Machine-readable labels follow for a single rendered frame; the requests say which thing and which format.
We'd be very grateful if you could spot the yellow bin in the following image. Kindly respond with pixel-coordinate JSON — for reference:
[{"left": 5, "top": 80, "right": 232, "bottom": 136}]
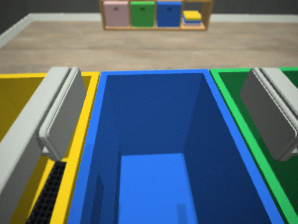
[{"left": 0, "top": 72, "right": 100, "bottom": 224}]

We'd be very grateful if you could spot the blue bin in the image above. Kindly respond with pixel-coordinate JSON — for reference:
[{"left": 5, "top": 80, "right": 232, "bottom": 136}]
[{"left": 67, "top": 69, "right": 284, "bottom": 224}]

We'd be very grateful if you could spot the green open-top bin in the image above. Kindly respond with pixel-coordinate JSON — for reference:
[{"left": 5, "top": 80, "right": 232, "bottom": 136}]
[{"left": 209, "top": 67, "right": 298, "bottom": 224}]

